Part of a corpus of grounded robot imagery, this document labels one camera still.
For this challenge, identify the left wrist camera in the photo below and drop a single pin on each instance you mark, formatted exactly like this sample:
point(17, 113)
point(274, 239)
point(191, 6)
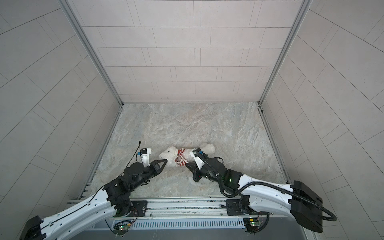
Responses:
point(145, 156)

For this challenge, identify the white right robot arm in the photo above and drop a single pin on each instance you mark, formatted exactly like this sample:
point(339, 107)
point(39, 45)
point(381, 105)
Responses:
point(296, 201)

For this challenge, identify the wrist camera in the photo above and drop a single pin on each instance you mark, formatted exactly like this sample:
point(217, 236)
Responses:
point(198, 156)
point(145, 156)

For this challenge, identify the right green circuit board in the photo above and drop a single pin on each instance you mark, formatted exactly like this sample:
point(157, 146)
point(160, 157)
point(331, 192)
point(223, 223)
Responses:
point(252, 225)

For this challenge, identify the white plush teddy bear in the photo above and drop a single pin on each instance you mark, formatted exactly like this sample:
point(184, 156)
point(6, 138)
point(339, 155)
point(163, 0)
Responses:
point(171, 152)

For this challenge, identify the aluminium corner post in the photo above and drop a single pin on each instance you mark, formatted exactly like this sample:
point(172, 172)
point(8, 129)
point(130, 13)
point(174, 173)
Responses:
point(288, 42)
point(88, 47)

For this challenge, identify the aluminium corner post right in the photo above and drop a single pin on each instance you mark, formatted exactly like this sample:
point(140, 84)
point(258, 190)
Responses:
point(288, 42)

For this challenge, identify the green circuit board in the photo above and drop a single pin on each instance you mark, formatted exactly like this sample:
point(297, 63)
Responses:
point(252, 225)
point(123, 226)

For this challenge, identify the red white striped shirt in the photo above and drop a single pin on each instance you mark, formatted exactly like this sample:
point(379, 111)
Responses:
point(183, 157)

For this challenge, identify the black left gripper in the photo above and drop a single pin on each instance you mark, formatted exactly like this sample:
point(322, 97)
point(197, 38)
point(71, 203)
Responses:
point(157, 168)

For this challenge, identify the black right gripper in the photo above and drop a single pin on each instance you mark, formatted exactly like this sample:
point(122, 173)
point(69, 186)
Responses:
point(193, 167)

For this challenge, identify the aluminium corner post left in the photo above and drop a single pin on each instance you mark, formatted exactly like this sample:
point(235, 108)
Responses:
point(88, 47)

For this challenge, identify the left green circuit board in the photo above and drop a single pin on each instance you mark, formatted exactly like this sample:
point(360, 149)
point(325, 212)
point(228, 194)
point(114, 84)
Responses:
point(123, 226)

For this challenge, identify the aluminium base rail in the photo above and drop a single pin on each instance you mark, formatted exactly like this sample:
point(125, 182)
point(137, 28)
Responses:
point(186, 214)

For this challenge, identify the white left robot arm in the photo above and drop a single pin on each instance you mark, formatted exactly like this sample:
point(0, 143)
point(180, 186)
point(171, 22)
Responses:
point(111, 200)

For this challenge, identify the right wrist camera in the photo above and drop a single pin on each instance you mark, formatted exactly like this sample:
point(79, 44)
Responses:
point(198, 156)

